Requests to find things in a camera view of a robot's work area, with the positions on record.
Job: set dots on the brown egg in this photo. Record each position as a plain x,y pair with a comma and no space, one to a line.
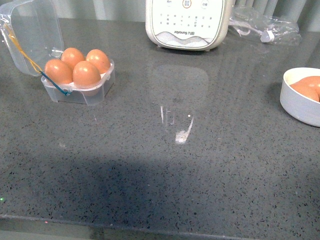
311,81
85,75
99,59
72,56
306,91
59,72

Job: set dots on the clear plastic egg box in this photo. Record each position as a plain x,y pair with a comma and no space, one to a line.
32,33

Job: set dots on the white Joyoung kitchen appliance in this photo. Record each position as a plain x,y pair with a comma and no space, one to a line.
191,25

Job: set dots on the blue rubber band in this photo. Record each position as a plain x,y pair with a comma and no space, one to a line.
65,92

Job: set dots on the clear plastic bag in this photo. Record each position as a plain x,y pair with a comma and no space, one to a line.
249,24

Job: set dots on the yellow rubber band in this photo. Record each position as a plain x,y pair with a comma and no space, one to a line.
15,41

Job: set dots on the white round bowl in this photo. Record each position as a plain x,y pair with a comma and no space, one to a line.
295,104

